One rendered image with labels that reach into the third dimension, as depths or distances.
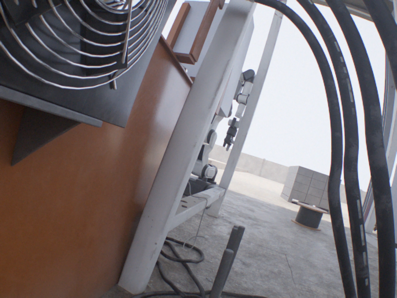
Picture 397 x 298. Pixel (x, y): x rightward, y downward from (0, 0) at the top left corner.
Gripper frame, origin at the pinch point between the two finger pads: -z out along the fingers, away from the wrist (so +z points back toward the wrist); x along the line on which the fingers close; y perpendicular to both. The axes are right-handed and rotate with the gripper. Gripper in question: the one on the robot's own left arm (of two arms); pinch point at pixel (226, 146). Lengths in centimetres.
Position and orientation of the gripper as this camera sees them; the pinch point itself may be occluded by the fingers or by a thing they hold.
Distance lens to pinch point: 203.7
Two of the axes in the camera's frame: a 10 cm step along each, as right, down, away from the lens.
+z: 3.9, -9.0, 2.0
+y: 8.5, 2.6, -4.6
